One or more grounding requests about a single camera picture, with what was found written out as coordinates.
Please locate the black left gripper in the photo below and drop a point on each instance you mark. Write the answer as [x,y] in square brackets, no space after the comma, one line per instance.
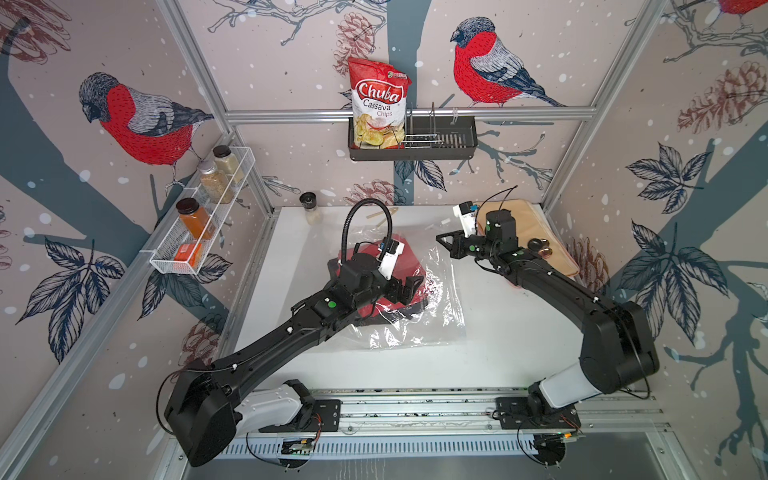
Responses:
[410,290]

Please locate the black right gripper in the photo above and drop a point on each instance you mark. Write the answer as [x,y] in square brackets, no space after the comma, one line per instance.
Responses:
[454,246]

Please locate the red trousers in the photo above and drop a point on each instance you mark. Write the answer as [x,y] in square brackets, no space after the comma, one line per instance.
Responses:
[360,288]

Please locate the clear plastic vacuum bag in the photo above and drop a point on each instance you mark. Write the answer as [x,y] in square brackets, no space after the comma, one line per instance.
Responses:
[434,316]

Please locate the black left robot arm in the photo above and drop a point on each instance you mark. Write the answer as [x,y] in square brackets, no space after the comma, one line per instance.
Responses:
[212,402]

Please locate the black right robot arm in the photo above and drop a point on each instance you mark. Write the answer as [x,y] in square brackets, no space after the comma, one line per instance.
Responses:
[617,349]

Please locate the Chuba cassava chips bag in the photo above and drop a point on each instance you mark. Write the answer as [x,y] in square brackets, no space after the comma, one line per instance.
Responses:
[379,103]

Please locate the beige folded cloth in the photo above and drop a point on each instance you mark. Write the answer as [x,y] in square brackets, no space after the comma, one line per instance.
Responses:
[528,225]

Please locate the black spoon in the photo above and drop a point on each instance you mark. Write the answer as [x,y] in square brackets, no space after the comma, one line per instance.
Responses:
[535,244]

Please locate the black lid seasoning shaker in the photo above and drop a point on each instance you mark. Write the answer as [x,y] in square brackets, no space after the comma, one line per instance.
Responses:
[309,204]

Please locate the small orange box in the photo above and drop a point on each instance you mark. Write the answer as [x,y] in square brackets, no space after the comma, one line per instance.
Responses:
[189,253]

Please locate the beige spice jar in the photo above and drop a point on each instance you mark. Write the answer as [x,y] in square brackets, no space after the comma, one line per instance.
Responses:
[215,183]

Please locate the orange spice jar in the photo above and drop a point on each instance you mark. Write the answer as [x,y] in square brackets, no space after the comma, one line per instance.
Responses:
[195,218]

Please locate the pale spice jar black lid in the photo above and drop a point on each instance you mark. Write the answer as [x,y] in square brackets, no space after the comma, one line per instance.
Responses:
[228,163]

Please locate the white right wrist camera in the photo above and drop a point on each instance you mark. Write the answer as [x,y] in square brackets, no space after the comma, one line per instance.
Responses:
[466,212]

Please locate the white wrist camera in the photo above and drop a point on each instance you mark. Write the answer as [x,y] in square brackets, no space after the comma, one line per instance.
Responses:
[466,212]
[389,252]

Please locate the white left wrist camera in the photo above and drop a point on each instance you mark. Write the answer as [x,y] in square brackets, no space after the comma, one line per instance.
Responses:
[389,252]

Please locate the black wire wall basket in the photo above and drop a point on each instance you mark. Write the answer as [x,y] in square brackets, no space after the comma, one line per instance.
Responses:
[421,138]

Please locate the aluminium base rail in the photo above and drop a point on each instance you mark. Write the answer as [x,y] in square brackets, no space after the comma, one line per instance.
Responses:
[378,424]

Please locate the clear acrylic wall shelf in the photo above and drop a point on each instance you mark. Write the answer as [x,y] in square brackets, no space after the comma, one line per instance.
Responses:
[162,257]

